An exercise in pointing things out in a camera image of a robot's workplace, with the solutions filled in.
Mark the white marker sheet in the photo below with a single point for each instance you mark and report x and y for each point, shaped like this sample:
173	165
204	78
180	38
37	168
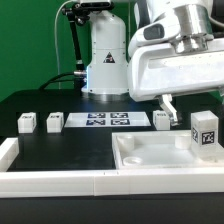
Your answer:
107	119

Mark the white square tabletop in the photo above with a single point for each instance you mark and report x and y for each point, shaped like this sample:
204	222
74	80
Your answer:
160	149

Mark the white left fence wall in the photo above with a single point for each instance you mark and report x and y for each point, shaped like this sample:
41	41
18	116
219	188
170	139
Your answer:
9	150

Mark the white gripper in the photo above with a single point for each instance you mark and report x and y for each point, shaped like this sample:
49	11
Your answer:
157	70

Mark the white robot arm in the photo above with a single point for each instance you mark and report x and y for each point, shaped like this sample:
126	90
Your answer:
107	74

